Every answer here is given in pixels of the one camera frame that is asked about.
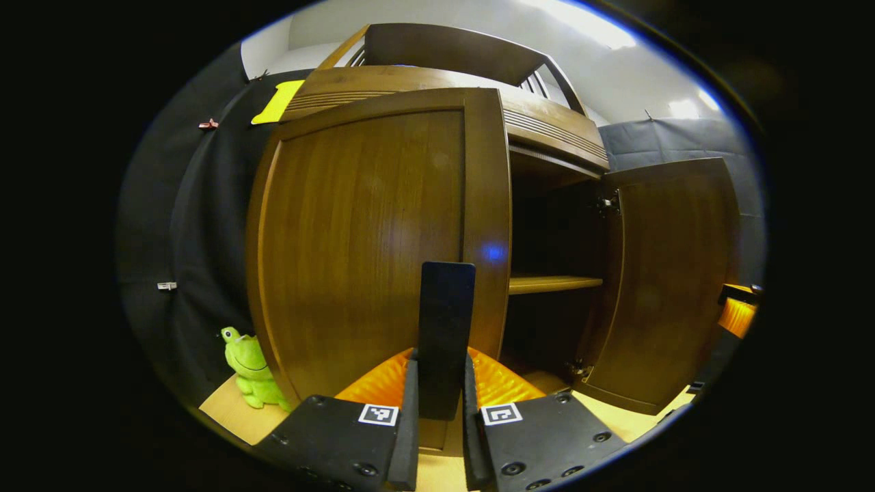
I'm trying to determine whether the black backdrop cloth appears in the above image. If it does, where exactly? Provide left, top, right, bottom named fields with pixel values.
left=116, top=41, right=768, bottom=411

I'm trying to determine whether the black door handle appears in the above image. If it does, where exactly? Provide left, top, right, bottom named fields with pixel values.
left=418, top=261, right=478, bottom=422

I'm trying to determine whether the wooden cabinet shelf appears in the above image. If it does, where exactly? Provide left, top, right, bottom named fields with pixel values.
left=509, top=274, right=604, bottom=297

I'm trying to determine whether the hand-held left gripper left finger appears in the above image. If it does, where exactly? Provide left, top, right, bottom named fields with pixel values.
left=252, top=347, right=420, bottom=492

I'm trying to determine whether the large ceiling light panel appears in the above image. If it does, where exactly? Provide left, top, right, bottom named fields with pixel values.
left=520, top=0, right=637, bottom=51

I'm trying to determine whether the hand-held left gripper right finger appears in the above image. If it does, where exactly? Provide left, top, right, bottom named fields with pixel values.
left=463, top=346, right=629, bottom=492

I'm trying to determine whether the wooden shoe cabinet door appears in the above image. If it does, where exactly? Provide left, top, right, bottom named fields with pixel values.
left=573, top=157, right=743, bottom=416
left=245, top=87, right=513, bottom=456

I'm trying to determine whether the green frog plush toy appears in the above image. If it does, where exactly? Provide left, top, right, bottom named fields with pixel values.
left=219, top=326, right=292, bottom=412

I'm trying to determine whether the wooden cabinet drawer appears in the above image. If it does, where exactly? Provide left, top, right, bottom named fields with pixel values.
left=280, top=64, right=611, bottom=173

